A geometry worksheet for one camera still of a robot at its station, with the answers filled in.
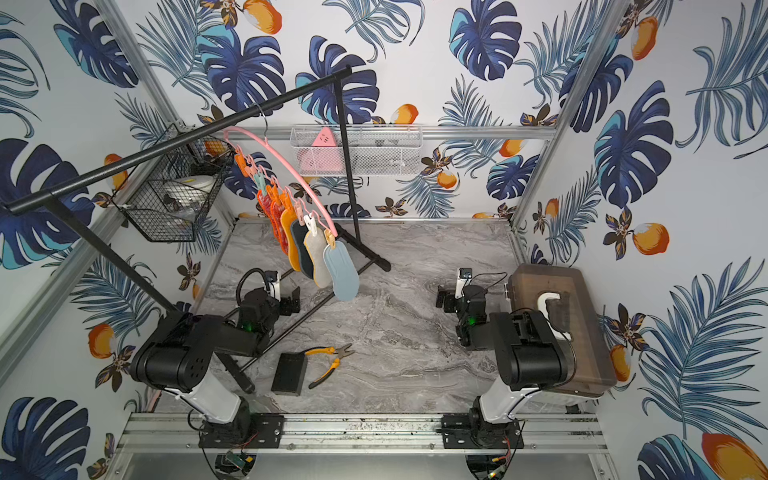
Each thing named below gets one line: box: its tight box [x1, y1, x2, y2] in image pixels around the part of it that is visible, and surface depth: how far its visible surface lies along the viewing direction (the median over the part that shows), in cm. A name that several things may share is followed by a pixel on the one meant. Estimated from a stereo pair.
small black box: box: [271, 352, 308, 397], surface depth 82 cm
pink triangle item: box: [312, 126, 337, 147], surface depth 90 cm
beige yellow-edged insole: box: [303, 228, 332, 288], surface depth 76 cm
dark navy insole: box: [292, 220, 314, 279], surface depth 77 cm
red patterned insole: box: [257, 190, 289, 255], surface depth 79 cm
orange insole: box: [280, 208, 301, 272], surface depth 77 cm
